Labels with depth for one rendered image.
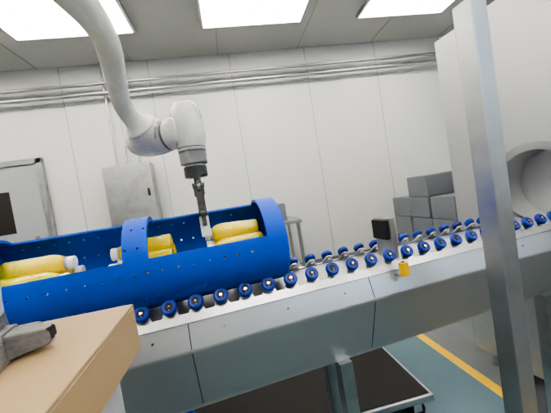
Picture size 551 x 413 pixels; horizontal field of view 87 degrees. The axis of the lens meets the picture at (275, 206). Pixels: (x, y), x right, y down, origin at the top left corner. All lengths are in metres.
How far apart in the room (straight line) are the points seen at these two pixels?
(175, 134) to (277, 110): 3.68
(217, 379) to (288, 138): 3.86
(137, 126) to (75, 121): 3.89
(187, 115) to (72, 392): 0.76
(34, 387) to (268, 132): 4.24
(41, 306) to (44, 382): 0.53
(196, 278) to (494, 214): 0.88
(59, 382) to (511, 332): 1.08
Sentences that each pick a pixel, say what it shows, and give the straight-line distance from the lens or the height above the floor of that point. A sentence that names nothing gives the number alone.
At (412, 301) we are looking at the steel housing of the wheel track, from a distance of 1.19.
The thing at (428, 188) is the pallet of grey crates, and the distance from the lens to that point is 3.92.
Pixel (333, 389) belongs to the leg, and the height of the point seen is 0.45.
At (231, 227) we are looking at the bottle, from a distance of 0.97.
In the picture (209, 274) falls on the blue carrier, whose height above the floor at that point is 1.04.
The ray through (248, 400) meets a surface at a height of 0.15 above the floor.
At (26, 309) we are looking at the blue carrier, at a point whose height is 1.05.
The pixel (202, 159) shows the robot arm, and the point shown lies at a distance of 0.97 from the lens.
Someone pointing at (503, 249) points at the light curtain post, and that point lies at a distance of 1.06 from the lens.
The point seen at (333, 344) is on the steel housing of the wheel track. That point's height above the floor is 0.71.
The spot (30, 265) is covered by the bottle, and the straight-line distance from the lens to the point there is 1.08.
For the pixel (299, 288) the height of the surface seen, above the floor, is 0.93.
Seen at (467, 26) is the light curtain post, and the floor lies 1.62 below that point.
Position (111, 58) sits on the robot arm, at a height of 1.64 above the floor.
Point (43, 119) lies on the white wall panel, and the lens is 5.10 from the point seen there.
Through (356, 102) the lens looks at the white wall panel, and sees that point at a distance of 5.01.
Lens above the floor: 1.24
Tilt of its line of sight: 2 degrees down
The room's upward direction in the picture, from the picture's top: 9 degrees counter-clockwise
